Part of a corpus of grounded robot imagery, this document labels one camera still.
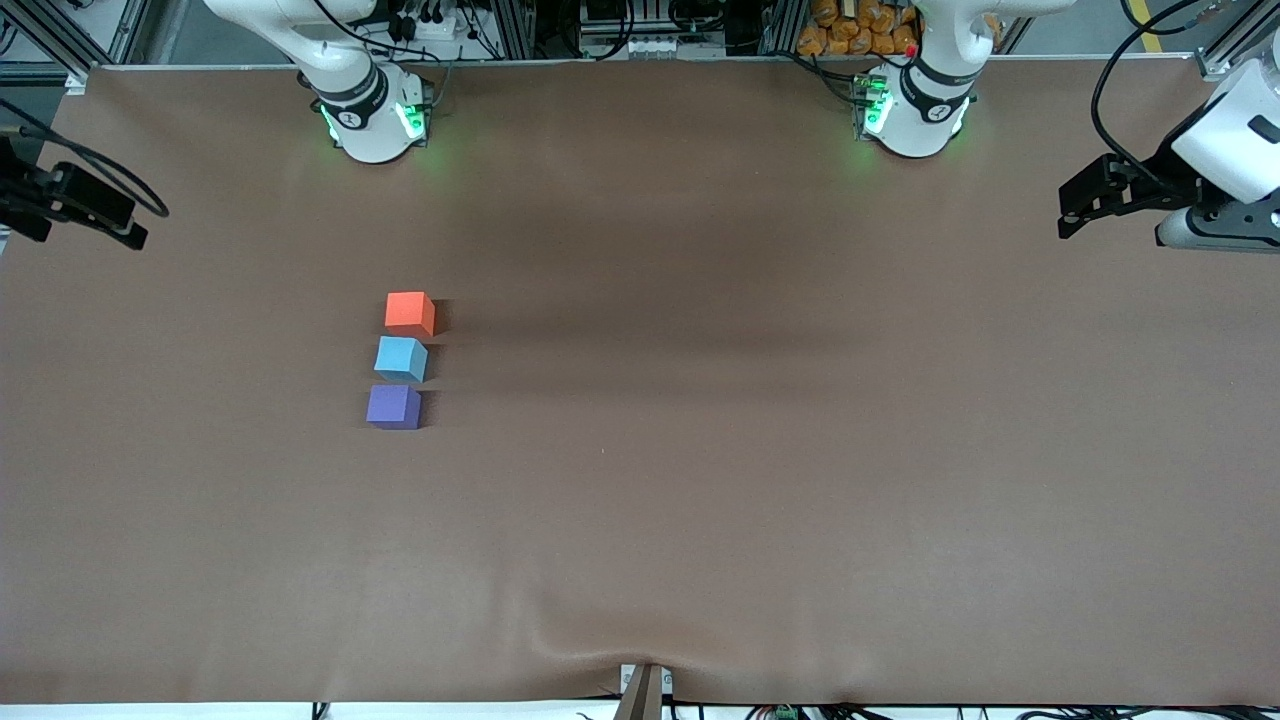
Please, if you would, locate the white power strip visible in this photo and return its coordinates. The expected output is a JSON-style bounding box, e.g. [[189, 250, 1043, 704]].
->
[[395, 8, 463, 43]]

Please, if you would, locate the purple foam block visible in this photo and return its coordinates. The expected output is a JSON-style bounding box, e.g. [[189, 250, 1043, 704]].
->
[[366, 384, 423, 431]]

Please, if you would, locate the aluminium frame profile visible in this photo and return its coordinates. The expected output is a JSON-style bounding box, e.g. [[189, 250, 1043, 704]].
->
[[15, 0, 151, 96], [1195, 15, 1280, 83]]

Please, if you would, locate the light blue foam block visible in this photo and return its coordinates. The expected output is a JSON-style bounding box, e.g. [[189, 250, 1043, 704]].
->
[[374, 336, 430, 385]]

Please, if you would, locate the bag of orange items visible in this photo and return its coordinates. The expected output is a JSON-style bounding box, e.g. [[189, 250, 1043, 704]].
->
[[797, 0, 921, 57]]

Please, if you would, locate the orange foam block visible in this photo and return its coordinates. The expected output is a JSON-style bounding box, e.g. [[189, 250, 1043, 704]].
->
[[385, 291, 437, 339]]

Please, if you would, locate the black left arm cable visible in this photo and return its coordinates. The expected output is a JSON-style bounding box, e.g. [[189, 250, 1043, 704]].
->
[[1091, 0, 1219, 188]]

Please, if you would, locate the white terminal block row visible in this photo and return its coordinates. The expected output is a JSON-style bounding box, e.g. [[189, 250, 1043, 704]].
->
[[580, 34, 731, 61]]

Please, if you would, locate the brown table mat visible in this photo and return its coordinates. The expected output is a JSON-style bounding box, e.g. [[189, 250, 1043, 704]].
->
[[0, 58, 1280, 707]]

